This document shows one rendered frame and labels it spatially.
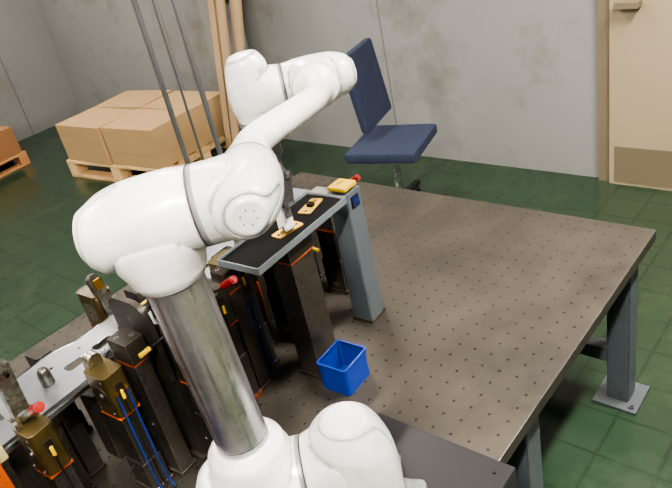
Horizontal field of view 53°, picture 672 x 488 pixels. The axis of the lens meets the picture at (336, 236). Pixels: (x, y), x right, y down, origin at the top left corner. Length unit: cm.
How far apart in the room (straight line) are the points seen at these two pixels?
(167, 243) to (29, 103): 719
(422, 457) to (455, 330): 53
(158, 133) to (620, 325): 377
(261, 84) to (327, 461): 80
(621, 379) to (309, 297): 134
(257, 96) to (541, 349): 101
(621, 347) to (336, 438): 152
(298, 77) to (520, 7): 280
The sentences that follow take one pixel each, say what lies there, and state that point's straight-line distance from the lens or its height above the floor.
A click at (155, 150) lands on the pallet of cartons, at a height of 32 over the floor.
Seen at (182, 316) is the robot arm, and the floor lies 137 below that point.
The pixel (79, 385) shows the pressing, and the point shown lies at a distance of 172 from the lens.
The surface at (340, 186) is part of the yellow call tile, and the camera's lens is 187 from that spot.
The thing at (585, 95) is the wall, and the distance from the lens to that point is 417.
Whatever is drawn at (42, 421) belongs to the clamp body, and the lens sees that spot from 159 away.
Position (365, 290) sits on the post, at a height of 82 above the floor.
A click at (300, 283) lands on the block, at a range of 175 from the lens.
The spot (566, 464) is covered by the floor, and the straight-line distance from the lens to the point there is 257.
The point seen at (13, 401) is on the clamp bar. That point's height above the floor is 112.
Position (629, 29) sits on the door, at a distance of 392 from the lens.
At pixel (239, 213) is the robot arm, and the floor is 154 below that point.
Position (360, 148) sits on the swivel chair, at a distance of 392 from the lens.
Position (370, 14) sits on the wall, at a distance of 475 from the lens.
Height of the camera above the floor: 194
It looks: 29 degrees down
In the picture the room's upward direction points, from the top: 13 degrees counter-clockwise
